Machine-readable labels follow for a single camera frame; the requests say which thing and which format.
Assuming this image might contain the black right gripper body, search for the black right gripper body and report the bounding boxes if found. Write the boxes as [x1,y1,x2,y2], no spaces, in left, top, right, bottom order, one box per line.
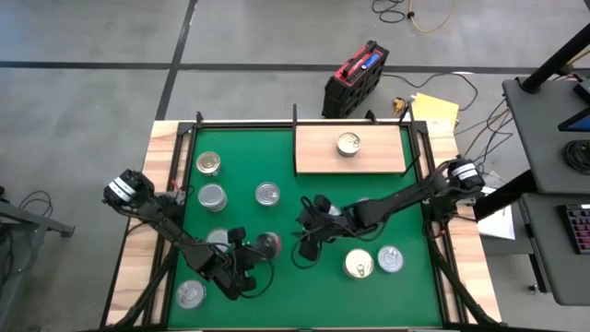
[294,193,370,264]

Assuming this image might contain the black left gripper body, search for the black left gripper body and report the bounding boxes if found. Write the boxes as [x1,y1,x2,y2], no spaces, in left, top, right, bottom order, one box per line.
[197,228,259,302]

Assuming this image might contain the blue albacore tuna can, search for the blue albacore tuna can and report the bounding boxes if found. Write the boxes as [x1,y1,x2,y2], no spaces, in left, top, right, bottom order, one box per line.
[206,228,231,245]

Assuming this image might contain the large silver lid can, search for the large silver lid can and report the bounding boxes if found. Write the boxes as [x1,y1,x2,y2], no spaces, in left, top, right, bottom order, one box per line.
[174,279,208,310]

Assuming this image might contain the green Bumble Bee tuna can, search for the green Bumble Bee tuna can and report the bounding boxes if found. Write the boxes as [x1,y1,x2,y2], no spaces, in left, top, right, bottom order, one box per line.
[197,183,229,213]

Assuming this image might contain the blue can gold lid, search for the blue can gold lid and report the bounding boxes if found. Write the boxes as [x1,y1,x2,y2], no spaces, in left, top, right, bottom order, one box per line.
[336,131,362,158]

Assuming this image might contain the wooden shelf board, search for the wooden shelf board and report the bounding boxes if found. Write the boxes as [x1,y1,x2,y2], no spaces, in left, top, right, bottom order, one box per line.
[295,124,407,175]

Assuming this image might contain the green table mat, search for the green table mat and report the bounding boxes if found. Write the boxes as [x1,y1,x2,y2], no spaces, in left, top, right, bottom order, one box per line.
[166,126,444,329]

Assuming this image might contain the blue yellow tuna can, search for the blue yellow tuna can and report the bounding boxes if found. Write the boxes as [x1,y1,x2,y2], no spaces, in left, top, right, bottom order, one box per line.
[254,181,282,208]

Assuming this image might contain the blue Wild Planet can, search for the blue Wild Planet can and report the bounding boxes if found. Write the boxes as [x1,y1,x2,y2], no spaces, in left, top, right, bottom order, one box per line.
[343,248,375,280]

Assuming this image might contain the silver lid tuna can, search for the silver lid tuna can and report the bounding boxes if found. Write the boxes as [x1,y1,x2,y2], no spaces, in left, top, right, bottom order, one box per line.
[377,245,405,274]

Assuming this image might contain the blue red tuna can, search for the blue red tuna can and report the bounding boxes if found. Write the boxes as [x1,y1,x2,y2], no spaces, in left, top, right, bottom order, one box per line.
[195,150,222,177]

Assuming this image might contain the red black tool case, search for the red black tool case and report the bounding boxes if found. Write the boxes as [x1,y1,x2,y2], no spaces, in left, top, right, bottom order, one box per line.
[321,40,391,120]

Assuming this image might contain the yellow paper pad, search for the yellow paper pad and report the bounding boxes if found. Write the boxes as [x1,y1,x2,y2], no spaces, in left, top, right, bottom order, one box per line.
[409,92,460,135]

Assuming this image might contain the white paper sheet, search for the white paper sheet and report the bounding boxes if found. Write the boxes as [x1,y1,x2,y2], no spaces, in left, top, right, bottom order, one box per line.
[477,205,516,241]

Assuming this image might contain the grey metal stand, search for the grey metal stand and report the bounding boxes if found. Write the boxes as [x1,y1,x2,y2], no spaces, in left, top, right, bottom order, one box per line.
[0,184,77,332]

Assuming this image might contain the black desk leg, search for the black desk leg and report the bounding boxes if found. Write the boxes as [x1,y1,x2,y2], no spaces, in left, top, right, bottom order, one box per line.
[524,216,550,295]

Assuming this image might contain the grey desk with keyboard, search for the grey desk with keyboard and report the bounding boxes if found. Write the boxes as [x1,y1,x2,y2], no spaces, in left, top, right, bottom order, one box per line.
[520,192,590,306]

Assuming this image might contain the black backlit keyboard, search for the black backlit keyboard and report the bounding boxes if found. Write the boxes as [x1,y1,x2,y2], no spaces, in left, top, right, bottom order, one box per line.
[556,202,590,255]

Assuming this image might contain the tablet with blue screen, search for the tablet with blue screen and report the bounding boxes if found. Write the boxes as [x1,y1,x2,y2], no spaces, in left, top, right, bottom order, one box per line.
[557,104,590,134]

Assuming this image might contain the black slanted pole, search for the black slanted pole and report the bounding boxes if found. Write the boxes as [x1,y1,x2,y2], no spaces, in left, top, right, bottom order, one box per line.
[519,21,590,95]

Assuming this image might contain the black desk device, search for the black desk device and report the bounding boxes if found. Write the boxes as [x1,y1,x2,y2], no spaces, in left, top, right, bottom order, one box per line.
[573,76,590,105]

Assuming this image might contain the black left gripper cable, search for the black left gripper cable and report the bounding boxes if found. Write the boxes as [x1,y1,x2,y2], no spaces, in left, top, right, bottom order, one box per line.
[239,257,276,300]

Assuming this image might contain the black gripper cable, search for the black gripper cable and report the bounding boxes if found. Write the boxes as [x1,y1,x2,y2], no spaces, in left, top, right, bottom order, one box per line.
[289,230,324,271]
[239,257,276,300]

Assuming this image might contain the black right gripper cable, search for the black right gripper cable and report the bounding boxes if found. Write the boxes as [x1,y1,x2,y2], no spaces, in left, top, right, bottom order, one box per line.
[289,230,324,271]

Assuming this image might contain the black table frame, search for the black table frame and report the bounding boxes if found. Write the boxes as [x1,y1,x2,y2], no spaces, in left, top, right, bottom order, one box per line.
[99,110,508,332]

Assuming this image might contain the black cable bundle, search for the black cable bundle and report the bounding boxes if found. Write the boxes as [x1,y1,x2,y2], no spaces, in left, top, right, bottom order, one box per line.
[460,97,515,170]

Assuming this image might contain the thin black cable loop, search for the thin black cable loop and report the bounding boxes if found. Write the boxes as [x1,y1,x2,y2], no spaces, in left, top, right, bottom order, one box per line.
[17,189,55,218]

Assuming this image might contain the black looped floor cable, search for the black looped floor cable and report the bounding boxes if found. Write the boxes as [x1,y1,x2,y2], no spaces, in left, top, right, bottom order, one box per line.
[371,0,407,24]

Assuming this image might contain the orange floor cable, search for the orange floor cable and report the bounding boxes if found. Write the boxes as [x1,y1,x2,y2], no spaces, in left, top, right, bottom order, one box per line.
[407,0,456,34]

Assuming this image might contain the coiled black cable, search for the coiled black cable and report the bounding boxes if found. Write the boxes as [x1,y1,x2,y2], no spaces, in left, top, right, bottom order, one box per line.
[560,139,590,176]

